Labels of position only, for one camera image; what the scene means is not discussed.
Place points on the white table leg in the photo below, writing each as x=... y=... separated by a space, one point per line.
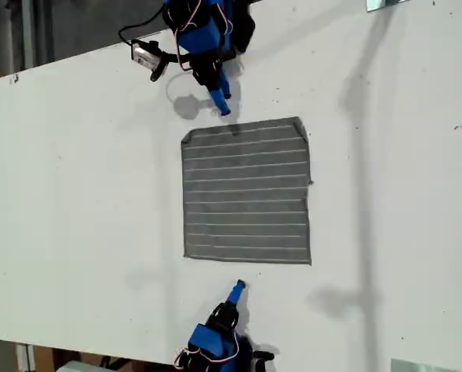
x=25 y=358

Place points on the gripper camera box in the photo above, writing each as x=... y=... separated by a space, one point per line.
x=147 y=58
x=263 y=358

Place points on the grey striped square towel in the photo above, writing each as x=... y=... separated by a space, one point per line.
x=246 y=193

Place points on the shiny metal bracket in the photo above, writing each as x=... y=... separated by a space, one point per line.
x=382 y=4

